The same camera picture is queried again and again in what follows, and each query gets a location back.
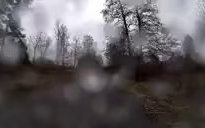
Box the row of bare trees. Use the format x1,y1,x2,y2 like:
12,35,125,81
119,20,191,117
27,20,103,67

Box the group of tall trees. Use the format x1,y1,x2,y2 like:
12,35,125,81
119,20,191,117
101,0,184,65

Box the line of dark bushes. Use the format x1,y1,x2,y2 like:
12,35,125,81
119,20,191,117
0,54,205,83

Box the large dark leafy tree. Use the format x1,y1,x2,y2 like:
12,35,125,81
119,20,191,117
0,0,34,65

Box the brownish grass ground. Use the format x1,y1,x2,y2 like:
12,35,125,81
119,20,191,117
0,64,205,128

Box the dark wet path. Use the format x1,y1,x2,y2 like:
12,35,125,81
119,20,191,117
0,78,164,128

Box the small dark conifer tree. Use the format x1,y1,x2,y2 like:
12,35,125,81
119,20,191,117
17,35,32,65

